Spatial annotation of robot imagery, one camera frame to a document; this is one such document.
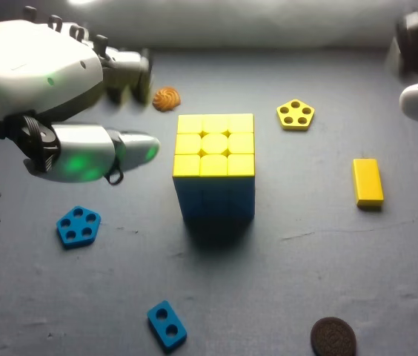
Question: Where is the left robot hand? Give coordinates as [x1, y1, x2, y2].
[0, 5, 162, 185]

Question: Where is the Rubik's cube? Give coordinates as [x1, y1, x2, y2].
[171, 113, 256, 227]

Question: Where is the yellow rectangular block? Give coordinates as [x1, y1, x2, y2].
[352, 158, 385, 208]

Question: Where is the yellow pentagon block with holes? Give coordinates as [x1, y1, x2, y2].
[276, 98, 316, 131]

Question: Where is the orange swirl cookie toy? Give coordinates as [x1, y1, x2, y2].
[152, 86, 182, 112]

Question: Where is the blue pentagon block with holes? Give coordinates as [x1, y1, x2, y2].
[56, 205, 102, 250]

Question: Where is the white backdrop sheet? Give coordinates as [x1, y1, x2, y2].
[0, 0, 418, 50]

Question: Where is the grey table cloth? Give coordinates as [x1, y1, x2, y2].
[0, 46, 418, 356]

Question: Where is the dark chocolate sandwich cookie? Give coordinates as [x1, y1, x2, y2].
[310, 316, 357, 356]

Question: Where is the blue two-hole block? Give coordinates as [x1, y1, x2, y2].
[146, 300, 188, 353]

